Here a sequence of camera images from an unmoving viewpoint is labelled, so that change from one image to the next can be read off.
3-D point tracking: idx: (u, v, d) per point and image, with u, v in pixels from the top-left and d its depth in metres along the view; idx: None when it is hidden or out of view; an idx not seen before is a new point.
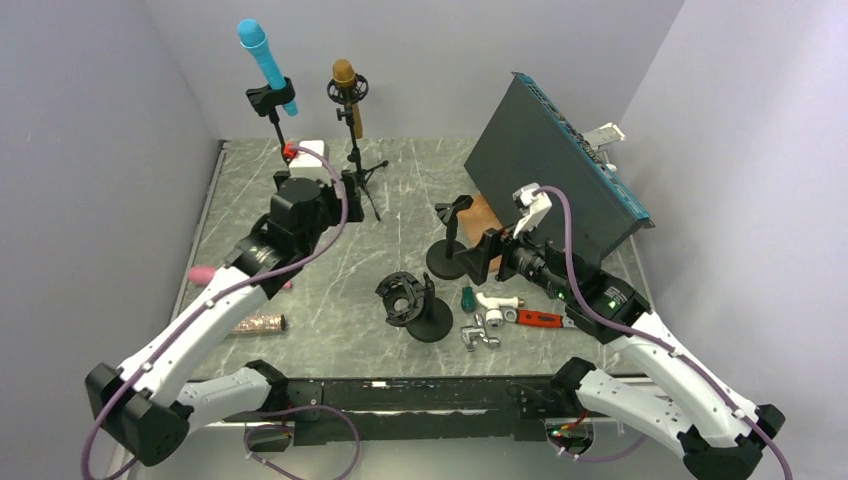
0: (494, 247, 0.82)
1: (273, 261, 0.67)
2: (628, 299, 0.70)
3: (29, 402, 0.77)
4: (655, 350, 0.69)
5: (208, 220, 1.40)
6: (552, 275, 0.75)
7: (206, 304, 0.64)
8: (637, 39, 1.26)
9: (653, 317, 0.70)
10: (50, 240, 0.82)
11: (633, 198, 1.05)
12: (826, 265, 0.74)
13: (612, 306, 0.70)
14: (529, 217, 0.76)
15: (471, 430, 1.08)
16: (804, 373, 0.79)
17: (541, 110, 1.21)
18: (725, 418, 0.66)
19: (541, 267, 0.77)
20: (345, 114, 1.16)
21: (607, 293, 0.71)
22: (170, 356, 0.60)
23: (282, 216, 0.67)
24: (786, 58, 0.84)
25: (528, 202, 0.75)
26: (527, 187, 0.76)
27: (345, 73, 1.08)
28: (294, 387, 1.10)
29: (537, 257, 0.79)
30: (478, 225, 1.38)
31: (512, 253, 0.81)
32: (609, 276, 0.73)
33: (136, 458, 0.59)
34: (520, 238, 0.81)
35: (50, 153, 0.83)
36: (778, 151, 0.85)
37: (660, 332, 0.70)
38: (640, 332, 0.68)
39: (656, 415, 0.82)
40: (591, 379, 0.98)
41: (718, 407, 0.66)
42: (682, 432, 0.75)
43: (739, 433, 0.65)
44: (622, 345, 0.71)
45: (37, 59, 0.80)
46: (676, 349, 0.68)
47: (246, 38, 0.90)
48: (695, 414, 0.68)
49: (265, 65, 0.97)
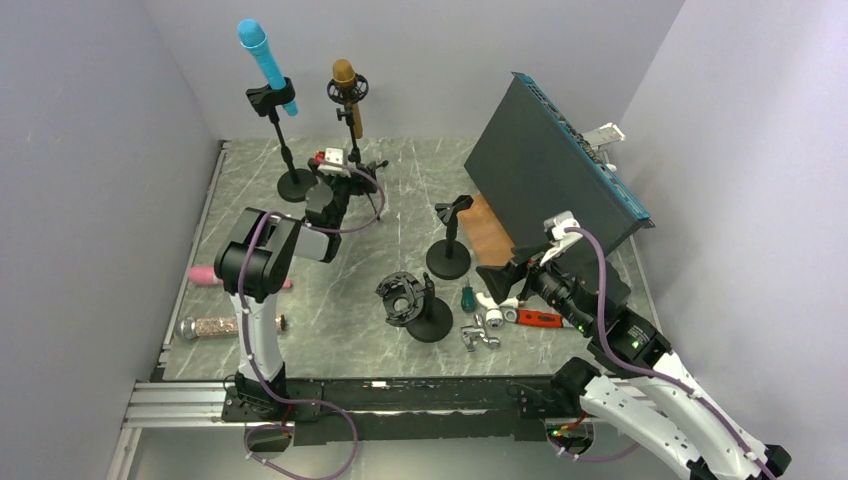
0: (519, 272, 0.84)
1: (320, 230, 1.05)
2: (650, 340, 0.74)
3: (28, 403, 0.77)
4: (675, 390, 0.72)
5: (208, 220, 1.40)
6: (576, 307, 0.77)
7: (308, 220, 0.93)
8: (638, 38, 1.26)
9: (674, 359, 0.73)
10: (48, 239, 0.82)
11: (633, 198, 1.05)
12: (828, 265, 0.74)
13: (635, 347, 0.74)
14: (559, 248, 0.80)
15: (471, 430, 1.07)
16: (804, 374, 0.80)
17: (541, 109, 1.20)
18: (737, 459, 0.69)
19: (564, 298, 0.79)
20: (345, 114, 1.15)
21: (631, 332, 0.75)
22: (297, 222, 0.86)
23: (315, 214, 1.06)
24: (788, 59, 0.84)
25: (560, 236, 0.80)
26: (561, 222, 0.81)
27: (345, 73, 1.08)
28: (294, 387, 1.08)
29: (562, 287, 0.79)
30: (478, 225, 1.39)
31: (538, 278, 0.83)
32: (633, 314, 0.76)
33: (264, 263, 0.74)
34: (547, 265, 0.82)
35: (49, 153, 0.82)
36: (777, 152, 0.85)
37: (679, 373, 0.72)
38: (660, 374, 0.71)
39: (664, 437, 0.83)
40: (596, 386, 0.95)
41: (731, 448, 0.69)
42: (692, 461, 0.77)
43: (749, 474, 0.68)
44: (643, 383, 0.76)
45: (36, 59, 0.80)
46: (694, 391, 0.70)
47: (246, 38, 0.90)
48: (708, 452, 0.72)
49: (265, 65, 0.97)
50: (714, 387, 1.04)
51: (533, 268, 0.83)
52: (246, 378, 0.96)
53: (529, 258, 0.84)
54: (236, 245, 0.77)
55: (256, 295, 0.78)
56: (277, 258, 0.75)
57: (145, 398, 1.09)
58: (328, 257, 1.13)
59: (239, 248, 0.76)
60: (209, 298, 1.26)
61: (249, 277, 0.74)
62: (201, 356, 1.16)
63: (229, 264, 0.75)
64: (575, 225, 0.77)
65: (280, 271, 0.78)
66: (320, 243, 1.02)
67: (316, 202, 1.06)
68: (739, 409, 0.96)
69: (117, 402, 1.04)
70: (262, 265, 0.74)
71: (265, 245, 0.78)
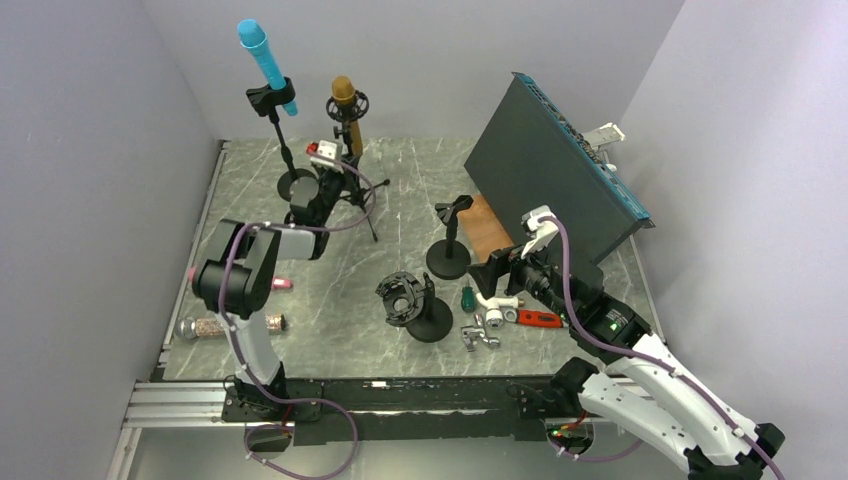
0: (502, 266, 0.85)
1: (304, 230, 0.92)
2: (628, 321, 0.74)
3: (27, 402, 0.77)
4: (657, 371, 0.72)
5: (208, 220, 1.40)
6: (555, 296, 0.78)
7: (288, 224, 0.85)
8: (637, 39, 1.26)
9: (653, 339, 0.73)
10: (49, 238, 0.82)
11: (633, 197, 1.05)
12: (827, 265, 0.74)
13: (614, 329, 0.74)
14: (536, 241, 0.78)
15: (471, 430, 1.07)
16: (802, 372, 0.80)
17: (541, 109, 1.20)
18: (725, 436, 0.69)
19: (546, 287, 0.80)
20: (343, 132, 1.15)
21: (609, 315, 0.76)
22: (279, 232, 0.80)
23: (301, 209, 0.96)
24: (788, 59, 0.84)
25: (533, 228, 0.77)
26: (534, 213, 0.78)
27: (344, 91, 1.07)
28: (294, 387, 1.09)
29: (544, 277, 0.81)
30: (478, 225, 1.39)
31: (521, 270, 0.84)
32: (612, 300, 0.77)
33: (244, 280, 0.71)
34: (527, 258, 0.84)
35: (50, 154, 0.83)
36: (776, 150, 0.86)
37: (661, 353, 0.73)
38: (640, 354, 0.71)
39: (662, 428, 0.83)
40: (594, 383, 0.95)
41: (719, 426, 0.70)
42: (689, 448, 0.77)
43: (739, 451, 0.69)
44: (624, 365, 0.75)
45: (37, 61, 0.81)
46: (676, 370, 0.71)
47: (246, 38, 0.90)
48: (698, 433, 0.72)
49: (265, 65, 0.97)
50: (714, 388, 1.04)
51: (514, 260, 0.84)
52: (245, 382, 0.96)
53: (510, 251, 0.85)
54: (214, 261, 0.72)
55: (239, 312, 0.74)
56: (258, 273, 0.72)
57: (145, 398, 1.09)
58: (316, 254, 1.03)
59: (218, 264, 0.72)
60: None
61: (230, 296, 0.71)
62: (201, 357, 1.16)
63: (208, 283, 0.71)
64: (549, 216, 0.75)
65: (261, 286, 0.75)
66: (301, 241, 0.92)
67: (300, 197, 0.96)
68: (739, 409, 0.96)
69: (117, 401, 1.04)
70: (244, 282, 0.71)
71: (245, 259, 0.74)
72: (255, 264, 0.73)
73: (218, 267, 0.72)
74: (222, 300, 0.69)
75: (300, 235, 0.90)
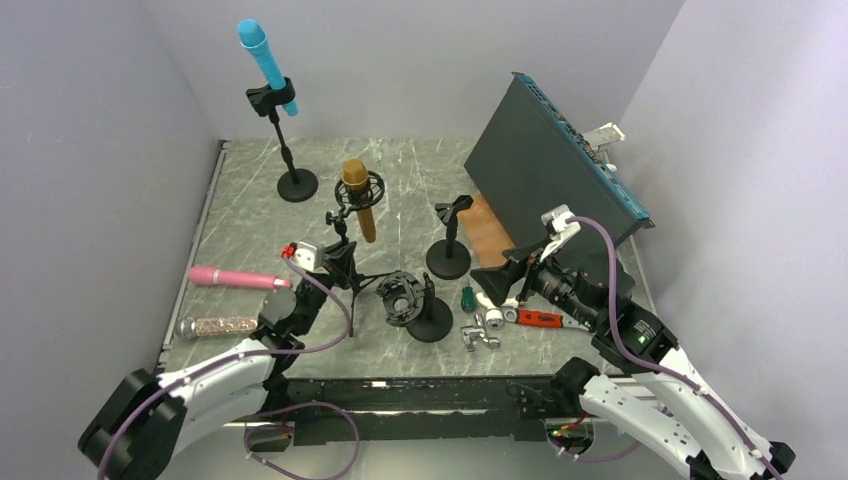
0: (520, 270, 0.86)
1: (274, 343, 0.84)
2: (656, 334, 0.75)
3: (26, 400, 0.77)
4: (681, 387, 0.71)
5: (208, 219, 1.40)
6: (580, 304, 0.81)
7: (237, 354, 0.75)
8: (637, 39, 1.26)
9: (680, 354, 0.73)
10: (50, 236, 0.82)
11: (634, 198, 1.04)
12: (827, 266, 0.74)
13: (642, 342, 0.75)
14: (559, 242, 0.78)
15: (470, 430, 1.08)
16: (802, 372, 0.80)
17: (541, 110, 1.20)
18: (742, 456, 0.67)
19: (567, 294, 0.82)
20: (336, 220, 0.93)
21: (637, 327, 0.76)
22: (204, 380, 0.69)
23: (271, 325, 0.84)
24: (788, 60, 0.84)
25: (560, 228, 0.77)
26: (560, 212, 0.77)
27: (354, 175, 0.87)
28: (294, 388, 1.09)
29: (563, 284, 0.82)
30: (478, 225, 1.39)
31: (538, 276, 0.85)
32: (638, 309, 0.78)
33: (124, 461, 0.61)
34: (546, 261, 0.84)
35: (50, 152, 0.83)
36: (777, 151, 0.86)
37: (685, 369, 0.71)
38: (667, 370, 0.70)
39: (664, 434, 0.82)
40: (594, 387, 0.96)
41: (737, 446, 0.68)
42: (691, 456, 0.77)
43: (754, 471, 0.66)
44: (648, 379, 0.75)
45: (37, 59, 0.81)
46: (700, 388, 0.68)
47: (246, 38, 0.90)
48: (713, 448, 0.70)
49: (265, 65, 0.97)
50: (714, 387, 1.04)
51: (533, 265, 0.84)
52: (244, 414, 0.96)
53: (528, 256, 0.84)
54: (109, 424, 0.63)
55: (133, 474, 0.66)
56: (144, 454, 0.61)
57: None
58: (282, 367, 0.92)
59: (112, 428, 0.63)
60: (209, 298, 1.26)
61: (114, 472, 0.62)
62: (201, 357, 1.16)
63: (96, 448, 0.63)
64: (577, 216, 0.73)
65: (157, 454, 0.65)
66: (261, 367, 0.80)
67: (272, 311, 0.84)
68: (739, 409, 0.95)
69: None
70: (126, 460, 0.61)
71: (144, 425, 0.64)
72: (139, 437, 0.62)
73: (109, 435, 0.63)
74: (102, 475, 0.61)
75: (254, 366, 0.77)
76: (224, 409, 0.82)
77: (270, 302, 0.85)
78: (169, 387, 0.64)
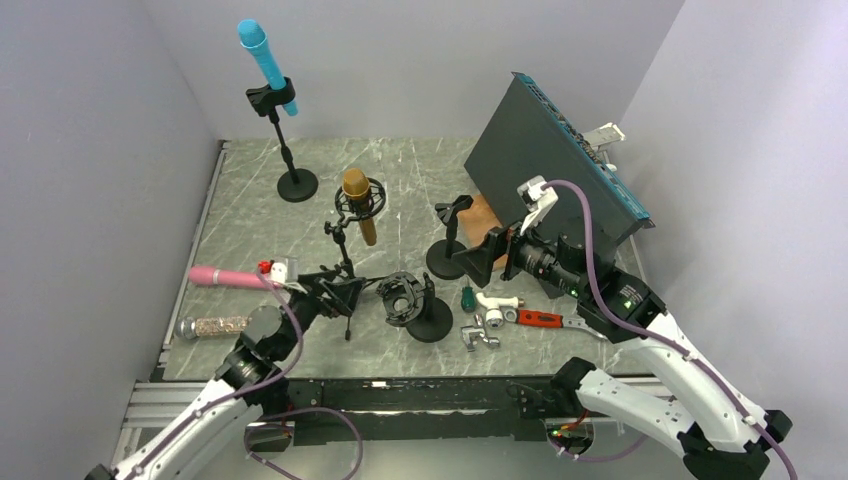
0: (499, 246, 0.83)
1: (255, 375, 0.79)
2: (643, 299, 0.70)
3: (27, 401, 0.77)
4: (670, 353, 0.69)
5: (208, 220, 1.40)
6: (564, 271, 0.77)
7: (194, 414, 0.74)
8: (637, 39, 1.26)
9: (668, 318, 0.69)
10: (50, 236, 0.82)
11: (633, 197, 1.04)
12: (828, 266, 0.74)
13: (628, 307, 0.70)
14: (537, 211, 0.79)
15: (471, 431, 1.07)
16: (803, 372, 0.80)
17: (541, 109, 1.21)
18: (735, 423, 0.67)
19: (551, 265, 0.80)
20: (335, 228, 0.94)
21: (623, 291, 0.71)
22: (160, 459, 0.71)
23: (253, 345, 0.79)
24: (787, 60, 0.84)
25: (537, 196, 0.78)
26: (535, 182, 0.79)
27: (355, 187, 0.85)
28: (294, 387, 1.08)
29: (546, 255, 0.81)
30: (477, 225, 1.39)
31: (520, 251, 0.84)
32: (624, 274, 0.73)
33: None
34: (527, 234, 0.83)
35: (50, 152, 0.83)
36: (777, 151, 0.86)
37: (674, 335, 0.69)
38: (655, 336, 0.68)
39: (656, 414, 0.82)
40: (591, 379, 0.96)
41: (729, 413, 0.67)
42: (682, 432, 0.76)
43: (748, 439, 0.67)
44: (635, 347, 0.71)
45: (37, 58, 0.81)
46: (690, 354, 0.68)
47: (246, 38, 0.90)
48: (704, 417, 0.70)
49: (265, 65, 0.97)
50: None
51: (514, 238, 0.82)
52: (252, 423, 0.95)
53: (508, 230, 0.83)
54: None
55: None
56: None
57: (145, 398, 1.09)
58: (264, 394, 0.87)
59: None
60: (209, 298, 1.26)
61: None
62: (202, 356, 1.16)
63: None
64: (551, 180, 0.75)
65: None
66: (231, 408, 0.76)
67: (255, 328, 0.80)
68: None
69: (117, 402, 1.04)
70: None
71: None
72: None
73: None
74: None
75: (219, 415, 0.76)
76: (213, 445, 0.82)
77: (254, 321, 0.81)
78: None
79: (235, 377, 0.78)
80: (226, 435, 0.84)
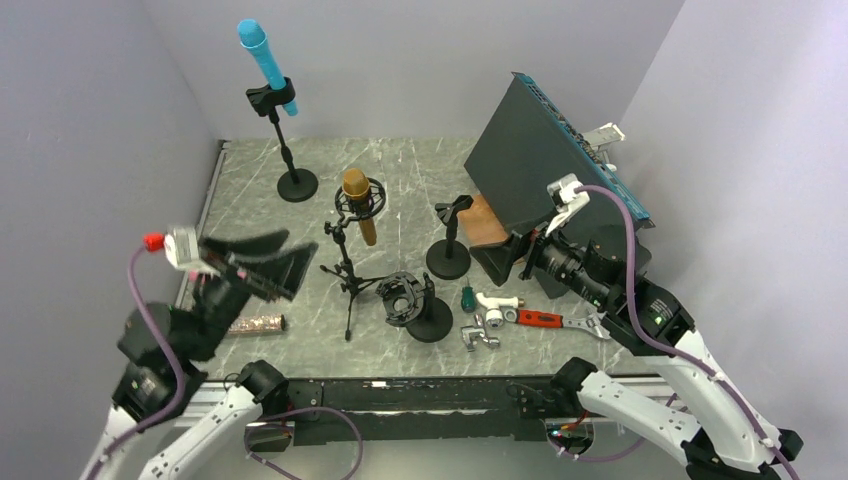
0: (522, 248, 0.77)
1: (157, 396, 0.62)
2: (673, 314, 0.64)
3: (27, 402, 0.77)
4: (695, 373, 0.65)
5: (208, 220, 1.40)
6: (589, 280, 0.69)
7: (99, 460, 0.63)
8: (638, 39, 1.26)
9: (696, 336, 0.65)
10: (51, 237, 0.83)
11: (633, 198, 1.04)
12: (829, 267, 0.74)
13: (658, 323, 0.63)
14: (566, 215, 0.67)
15: (471, 430, 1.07)
16: (804, 372, 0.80)
17: (541, 109, 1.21)
18: (752, 445, 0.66)
19: (574, 271, 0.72)
20: (335, 229, 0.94)
21: (653, 305, 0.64)
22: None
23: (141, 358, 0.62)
24: (788, 61, 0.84)
25: (568, 200, 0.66)
26: (567, 182, 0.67)
27: (355, 187, 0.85)
28: (294, 387, 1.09)
29: (572, 260, 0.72)
30: (477, 225, 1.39)
31: (542, 252, 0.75)
32: (652, 286, 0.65)
33: None
34: (554, 236, 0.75)
35: (51, 152, 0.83)
36: (778, 152, 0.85)
37: (701, 353, 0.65)
38: (683, 355, 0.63)
39: (659, 422, 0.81)
40: (594, 380, 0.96)
41: (747, 434, 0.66)
42: (687, 441, 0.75)
43: (763, 460, 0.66)
44: (658, 363, 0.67)
45: (38, 59, 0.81)
46: (717, 375, 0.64)
47: (246, 38, 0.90)
48: (721, 435, 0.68)
49: (265, 65, 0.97)
50: None
51: (538, 240, 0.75)
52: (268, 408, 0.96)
53: (534, 231, 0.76)
54: None
55: None
56: None
57: None
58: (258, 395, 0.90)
59: None
60: None
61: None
62: None
63: None
64: (587, 185, 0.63)
65: None
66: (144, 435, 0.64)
67: (134, 339, 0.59)
68: None
69: None
70: None
71: None
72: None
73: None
74: None
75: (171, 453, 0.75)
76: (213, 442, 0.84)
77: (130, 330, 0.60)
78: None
79: (133, 403, 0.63)
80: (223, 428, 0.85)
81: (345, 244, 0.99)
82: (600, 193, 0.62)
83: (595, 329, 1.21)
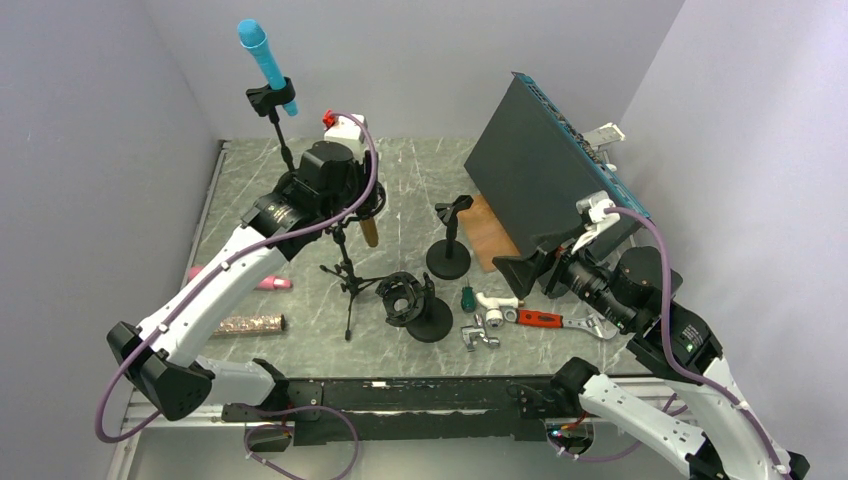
0: (546, 264, 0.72)
1: (291, 221, 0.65)
2: (704, 343, 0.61)
3: (28, 401, 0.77)
4: (720, 400, 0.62)
5: (208, 220, 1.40)
6: (615, 301, 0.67)
7: (220, 267, 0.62)
8: (637, 40, 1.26)
9: (724, 364, 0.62)
10: (52, 238, 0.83)
11: (633, 198, 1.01)
12: (830, 270, 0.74)
13: (689, 351, 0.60)
14: (594, 234, 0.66)
15: (471, 430, 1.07)
16: (807, 373, 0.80)
17: (541, 109, 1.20)
18: (766, 471, 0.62)
19: (600, 290, 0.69)
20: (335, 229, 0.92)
21: (685, 332, 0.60)
22: (186, 317, 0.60)
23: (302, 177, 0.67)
24: (790, 62, 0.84)
25: (598, 220, 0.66)
26: (598, 201, 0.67)
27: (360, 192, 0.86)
28: (294, 387, 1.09)
29: (597, 278, 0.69)
30: (478, 225, 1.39)
31: (567, 269, 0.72)
32: (682, 309, 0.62)
33: (160, 412, 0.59)
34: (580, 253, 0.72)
35: (51, 155, 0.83)
36: (780, 154, 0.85)
37: (726, 381, 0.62)
38: (711, 383, 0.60)
39: (663, 432, 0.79)
40: (595, 384, 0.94)
41: (761, 459, 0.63)
42: (692, 454, 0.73)
43: None
44: (681, 387, 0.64)
45: (38, 60, 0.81)
46: (740, 403, 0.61)
47: (246, 39, 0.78)
48: (734, 456, 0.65)
49: (265, 65, 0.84)
50: None
51: (564, 257, 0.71)
52: (278, 392, 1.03)
53: (558, 247, 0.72)
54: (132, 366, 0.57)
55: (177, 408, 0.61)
56: (162, 393, 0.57)
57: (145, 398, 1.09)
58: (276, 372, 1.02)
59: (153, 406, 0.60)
60: None
61: (166, 416, 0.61)
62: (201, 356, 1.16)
63: (140, 369, 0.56)
64: (615, 206, 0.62)
65: (191, 396, 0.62)
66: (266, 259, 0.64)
67: (321, 153, 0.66)
68: None
69: (117, 402, 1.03)
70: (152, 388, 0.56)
71: (143, 378, 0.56)
72: (162, 390, 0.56)
73: (142, 379, 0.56)
74: (97, 421, 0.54)
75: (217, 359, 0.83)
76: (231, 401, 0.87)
77: (317, 147, 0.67)
78: (145, 341, 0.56)
79: (266, 222, 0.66)
80: (245, 389, 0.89)
81: (343, 244, 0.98)
82: (625, 212, 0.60)
83: (595, 329, 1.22)
